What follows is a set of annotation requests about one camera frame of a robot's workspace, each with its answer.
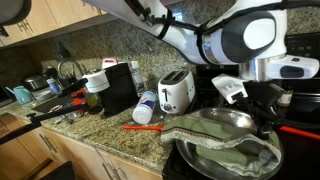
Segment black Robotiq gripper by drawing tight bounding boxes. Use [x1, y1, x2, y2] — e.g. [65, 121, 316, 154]
[242, 80, 285, 139]

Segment green patterned kitchen towel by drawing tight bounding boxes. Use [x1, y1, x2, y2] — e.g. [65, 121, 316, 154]
[160, 114, 283, 178]

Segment silver frying pan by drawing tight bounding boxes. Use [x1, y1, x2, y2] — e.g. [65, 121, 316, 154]
[174, 107, 284, 180]

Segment small spice jar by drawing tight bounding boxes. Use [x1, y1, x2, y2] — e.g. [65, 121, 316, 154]
[278, 89, 294, 108]

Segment black electric stove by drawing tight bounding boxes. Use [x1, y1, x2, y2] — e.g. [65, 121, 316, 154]
[162, 31, 320, 180]

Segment white toaster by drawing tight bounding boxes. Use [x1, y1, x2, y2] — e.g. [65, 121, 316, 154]
[157, 69, 197, 116]

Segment white Lysol wipes canister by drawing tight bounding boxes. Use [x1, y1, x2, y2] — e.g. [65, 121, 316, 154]
[132, 90, 158, 125]

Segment red spatula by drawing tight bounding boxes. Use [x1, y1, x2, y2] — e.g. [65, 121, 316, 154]
[122, 124, 166, 131]

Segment clear plastic bottle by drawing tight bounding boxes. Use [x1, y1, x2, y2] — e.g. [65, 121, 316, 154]
[129, 59, 146, 98]

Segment black coffee machine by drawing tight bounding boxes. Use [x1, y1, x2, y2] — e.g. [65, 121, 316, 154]
[98, 62, 140, 117]

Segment pink lidded container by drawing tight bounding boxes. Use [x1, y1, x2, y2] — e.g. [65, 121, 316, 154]
[101, 57, 119, 70]

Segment green glass jar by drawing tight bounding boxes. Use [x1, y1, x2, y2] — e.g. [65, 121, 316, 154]
[84, 92, 101, 108]

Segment white round container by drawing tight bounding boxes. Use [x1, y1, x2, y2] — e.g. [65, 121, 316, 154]
[82, 68, 111, 94]

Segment orange small object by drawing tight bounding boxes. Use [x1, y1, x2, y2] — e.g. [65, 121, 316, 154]
[71, 88, 88, 107]

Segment silver sink faucet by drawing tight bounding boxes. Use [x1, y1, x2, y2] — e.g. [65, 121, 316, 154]
[57, 58, 86, 81]

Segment black counter mat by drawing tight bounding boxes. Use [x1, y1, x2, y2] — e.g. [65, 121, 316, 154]
[31, 94, 74, 114]

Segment silver cooking pot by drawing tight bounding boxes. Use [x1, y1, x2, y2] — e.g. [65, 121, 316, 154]
[23, 73, 50, 92]

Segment wooden upper cabinets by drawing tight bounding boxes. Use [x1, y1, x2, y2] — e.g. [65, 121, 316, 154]
[0, 0, 118, 48]

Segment wooden cabinets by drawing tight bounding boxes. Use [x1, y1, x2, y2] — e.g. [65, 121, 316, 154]
[0, 111, 164, 180]
[0, 0, 118, 48]

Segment wooden lower cabinets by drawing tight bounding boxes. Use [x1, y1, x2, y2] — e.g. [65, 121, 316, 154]
[0, 111, 164, 180]

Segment red utensil handle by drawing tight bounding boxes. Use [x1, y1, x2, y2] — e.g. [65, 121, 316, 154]
[279, 125, 320, 141]

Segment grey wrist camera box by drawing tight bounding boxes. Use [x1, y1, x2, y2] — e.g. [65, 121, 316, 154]
[211, 73, 250, 105]

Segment black cable bundle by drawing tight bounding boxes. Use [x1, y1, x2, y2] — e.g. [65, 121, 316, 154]
[124, 0, 320, 132]

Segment black bar camera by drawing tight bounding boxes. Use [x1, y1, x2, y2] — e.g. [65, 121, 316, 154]
[59, 77, 89, 98]

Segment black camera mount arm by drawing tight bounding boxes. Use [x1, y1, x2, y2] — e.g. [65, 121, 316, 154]
[0, 103, 88, 146]

